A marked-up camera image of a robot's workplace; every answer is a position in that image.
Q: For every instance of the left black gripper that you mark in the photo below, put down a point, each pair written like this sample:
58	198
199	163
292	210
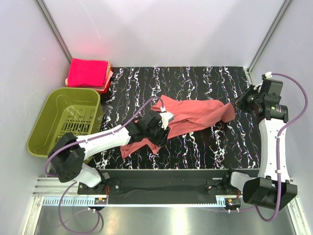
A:
162	140

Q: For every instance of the stack of folded shirts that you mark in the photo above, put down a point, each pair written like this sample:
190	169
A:
108	76

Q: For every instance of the aluminium frame rail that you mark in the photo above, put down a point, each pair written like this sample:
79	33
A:
54	29

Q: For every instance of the olive green plastic basket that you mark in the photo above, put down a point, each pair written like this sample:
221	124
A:
76	110

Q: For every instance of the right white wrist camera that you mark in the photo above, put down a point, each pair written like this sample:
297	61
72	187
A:
267	75

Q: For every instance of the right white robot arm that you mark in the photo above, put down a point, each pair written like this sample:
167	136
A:
271	188

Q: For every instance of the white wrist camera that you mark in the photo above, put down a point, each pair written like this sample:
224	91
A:
166	117
267	75

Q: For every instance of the salmon pink t shirt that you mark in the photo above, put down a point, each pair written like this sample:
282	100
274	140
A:
195	115

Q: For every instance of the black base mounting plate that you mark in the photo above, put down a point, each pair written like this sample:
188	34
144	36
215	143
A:
165	187

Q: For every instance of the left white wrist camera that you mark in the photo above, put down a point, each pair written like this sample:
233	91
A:
166	117

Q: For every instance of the folded magenta t shirt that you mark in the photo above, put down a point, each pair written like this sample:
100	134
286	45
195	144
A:
86	73

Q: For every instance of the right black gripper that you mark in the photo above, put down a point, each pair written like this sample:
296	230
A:
240	103

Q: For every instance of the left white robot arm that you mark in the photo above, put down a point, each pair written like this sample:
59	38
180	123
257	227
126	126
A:
69	154

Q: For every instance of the black marble pattern mat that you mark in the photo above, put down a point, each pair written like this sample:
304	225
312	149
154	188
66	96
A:
226	145

